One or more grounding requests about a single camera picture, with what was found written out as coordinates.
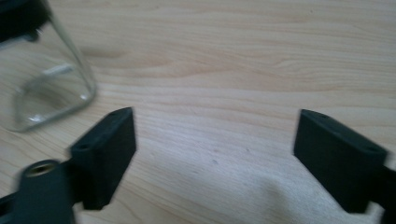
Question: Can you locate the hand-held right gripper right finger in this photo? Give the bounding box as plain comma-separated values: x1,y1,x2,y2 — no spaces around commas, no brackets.
292,108,389,215

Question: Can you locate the clear glass jar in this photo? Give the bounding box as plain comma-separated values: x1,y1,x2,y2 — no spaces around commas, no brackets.
0,12,97,133

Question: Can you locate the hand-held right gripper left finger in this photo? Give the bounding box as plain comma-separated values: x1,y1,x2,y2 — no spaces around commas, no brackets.
68,106,137,211

